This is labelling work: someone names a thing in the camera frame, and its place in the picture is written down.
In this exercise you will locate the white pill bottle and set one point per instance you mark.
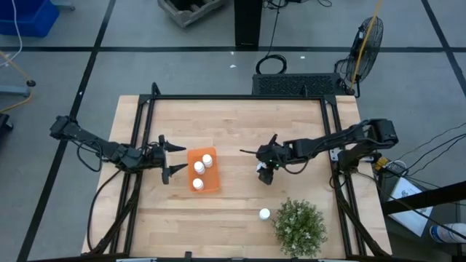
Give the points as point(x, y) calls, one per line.
point(199, 167)
point(198, 184)
point(264, 213)
point(260, 167)
point(207, 160)

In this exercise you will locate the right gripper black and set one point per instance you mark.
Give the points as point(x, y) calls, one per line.
point(276, 154)

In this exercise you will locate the black caster foot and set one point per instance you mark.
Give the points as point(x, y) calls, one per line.
point(4, 122)

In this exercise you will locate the grey wooden crate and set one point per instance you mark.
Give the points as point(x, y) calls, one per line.
point(185, 16)

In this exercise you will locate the black perforated metal case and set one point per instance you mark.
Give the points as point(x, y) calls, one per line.
point(291, 85)

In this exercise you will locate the grey stand leg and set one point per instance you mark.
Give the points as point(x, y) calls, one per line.
point(14, 91)

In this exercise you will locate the black metal beam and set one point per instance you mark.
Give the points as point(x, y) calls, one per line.
point(426, 198)

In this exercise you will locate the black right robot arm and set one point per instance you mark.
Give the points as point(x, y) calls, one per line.
point(327, 142)

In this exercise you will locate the tall black column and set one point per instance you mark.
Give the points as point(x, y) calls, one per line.
point(247, 22)

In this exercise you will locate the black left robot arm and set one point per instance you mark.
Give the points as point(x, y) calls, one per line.
point(91, 140)

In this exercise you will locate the green potted plant white flowers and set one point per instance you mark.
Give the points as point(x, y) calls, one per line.
point(300, 227)

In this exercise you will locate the orange plastic basket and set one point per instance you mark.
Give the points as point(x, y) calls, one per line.
point(211, 180)

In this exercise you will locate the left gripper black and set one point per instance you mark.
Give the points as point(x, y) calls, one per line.
point(156, 156)

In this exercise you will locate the white printed paper sheet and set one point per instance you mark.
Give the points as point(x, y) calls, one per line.
point(409, 222)

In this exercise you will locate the black power adapter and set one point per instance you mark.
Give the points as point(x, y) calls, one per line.
point(397, 168)

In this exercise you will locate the blue plastic bin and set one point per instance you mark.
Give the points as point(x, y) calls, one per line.
point(29, 18)

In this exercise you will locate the black metal table frame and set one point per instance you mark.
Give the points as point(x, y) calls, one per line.
point(236, 97)

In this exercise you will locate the black floor fan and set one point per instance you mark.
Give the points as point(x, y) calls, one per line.
point(361, 35)

